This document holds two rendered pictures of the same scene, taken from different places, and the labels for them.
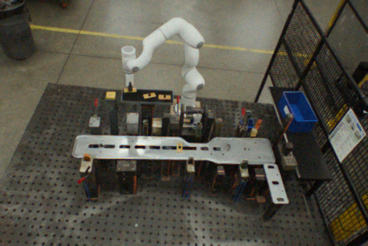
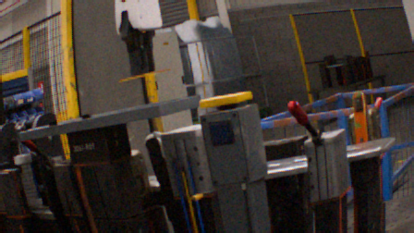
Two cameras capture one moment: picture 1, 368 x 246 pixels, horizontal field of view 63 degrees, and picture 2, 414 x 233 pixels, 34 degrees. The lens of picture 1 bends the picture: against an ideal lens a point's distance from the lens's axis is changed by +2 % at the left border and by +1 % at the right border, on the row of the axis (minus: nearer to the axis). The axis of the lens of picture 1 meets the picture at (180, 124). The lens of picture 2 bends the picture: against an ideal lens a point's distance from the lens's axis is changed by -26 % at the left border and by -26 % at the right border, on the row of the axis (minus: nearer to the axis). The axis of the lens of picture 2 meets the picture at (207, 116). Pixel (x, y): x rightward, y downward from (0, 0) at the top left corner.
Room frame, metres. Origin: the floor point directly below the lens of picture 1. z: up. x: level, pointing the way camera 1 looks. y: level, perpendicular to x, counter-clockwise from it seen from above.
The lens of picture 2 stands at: (2.58, 1.27, 1.20)
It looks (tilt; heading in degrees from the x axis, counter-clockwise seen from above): 3 degrees down; 216
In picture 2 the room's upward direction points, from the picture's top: 11 degrees counter-clockwise
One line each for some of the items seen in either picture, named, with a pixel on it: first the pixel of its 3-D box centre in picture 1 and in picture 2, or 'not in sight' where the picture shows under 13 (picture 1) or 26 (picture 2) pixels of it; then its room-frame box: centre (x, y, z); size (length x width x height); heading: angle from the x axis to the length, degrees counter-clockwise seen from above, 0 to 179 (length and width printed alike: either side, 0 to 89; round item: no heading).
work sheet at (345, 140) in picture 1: (346, 135); not in sight; (1.31, -1.04, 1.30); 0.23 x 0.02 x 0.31; 9
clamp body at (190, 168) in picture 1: (187, 179); not in sight; (1.08, -0.11, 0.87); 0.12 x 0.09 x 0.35; 9
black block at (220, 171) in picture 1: (217, 181); not in sight; (1.12, -0.31, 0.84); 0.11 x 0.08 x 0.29; 9
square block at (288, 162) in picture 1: (280, 174); not in sight; (1.23, -0.77, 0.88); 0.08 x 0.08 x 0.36; 9
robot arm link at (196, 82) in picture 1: (193, 85); not in sight; (1.78, -0.06, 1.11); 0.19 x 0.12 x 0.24; 34
